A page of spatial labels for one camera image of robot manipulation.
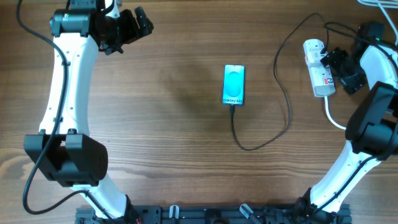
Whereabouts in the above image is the blue Galaxy smartphone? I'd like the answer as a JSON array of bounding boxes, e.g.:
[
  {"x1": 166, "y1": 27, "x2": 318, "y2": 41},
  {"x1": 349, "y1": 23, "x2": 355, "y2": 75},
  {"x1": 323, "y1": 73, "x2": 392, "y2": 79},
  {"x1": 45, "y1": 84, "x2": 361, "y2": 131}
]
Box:
[{"x1": 222, "y1": 65, "x2": 245, "y2": 105}]

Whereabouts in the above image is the black charger cable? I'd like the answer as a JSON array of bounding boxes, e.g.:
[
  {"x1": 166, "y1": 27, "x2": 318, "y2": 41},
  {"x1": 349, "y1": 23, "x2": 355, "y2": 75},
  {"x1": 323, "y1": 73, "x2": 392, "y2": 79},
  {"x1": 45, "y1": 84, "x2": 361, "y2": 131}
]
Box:
[{"x1": 229, "y1": 12, "x2": 331, "y2": 151}]

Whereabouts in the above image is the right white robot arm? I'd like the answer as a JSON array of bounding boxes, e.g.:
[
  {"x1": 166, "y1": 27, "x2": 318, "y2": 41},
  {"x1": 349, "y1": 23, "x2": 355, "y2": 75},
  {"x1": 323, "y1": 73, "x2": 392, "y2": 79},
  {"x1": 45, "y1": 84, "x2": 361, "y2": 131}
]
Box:
[{"x1": 292, "y1": 24, "x2": 397, "y2": 223}]

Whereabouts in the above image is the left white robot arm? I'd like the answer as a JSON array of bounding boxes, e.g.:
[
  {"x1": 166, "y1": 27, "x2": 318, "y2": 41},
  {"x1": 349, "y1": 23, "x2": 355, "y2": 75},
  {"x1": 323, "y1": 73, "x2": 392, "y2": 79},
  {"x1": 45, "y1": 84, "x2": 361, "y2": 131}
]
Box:
[{"x1": 24, "y1": 0, "x2": 154, "y2": 223}]

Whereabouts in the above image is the white charger plug adapter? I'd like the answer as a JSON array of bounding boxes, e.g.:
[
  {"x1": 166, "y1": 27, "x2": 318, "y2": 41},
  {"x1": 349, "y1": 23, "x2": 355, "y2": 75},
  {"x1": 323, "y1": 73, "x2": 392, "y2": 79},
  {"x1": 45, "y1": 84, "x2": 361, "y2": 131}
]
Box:
[{"x1": 305, "y1": 50, "x2": 327, "y2": 67}]

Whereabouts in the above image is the white power strip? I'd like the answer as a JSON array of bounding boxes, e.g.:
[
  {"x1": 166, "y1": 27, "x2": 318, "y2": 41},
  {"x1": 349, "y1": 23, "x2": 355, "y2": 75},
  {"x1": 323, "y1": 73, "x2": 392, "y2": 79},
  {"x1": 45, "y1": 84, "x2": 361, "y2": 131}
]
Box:
[{"x1": 303, "y1": 39, "x2": 335, "y2": 98}]

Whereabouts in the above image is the white power strip cord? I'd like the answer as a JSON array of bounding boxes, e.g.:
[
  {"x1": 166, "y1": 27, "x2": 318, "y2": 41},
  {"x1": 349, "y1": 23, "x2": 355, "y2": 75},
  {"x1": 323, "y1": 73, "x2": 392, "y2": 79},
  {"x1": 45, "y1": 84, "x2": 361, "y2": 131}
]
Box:
[{"x1": 324, "y1": 0, "x2": 398, "y2": 131}]

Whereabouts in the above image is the white cables top corner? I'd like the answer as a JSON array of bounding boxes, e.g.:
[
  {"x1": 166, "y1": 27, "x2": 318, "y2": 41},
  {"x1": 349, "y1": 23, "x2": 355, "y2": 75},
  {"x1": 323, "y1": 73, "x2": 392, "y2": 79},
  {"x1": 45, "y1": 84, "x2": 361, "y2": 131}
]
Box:
[{"x1": 356, "y1": 0, "x2": 398, "y2": 9}]

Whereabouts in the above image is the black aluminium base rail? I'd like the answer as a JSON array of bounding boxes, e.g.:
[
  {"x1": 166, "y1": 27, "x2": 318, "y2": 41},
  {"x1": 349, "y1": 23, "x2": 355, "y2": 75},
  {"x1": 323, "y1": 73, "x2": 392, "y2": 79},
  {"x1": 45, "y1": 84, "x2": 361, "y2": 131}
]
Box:
[{"x1": 75, "y1": 204, "x2": 353, "y2": 224}]

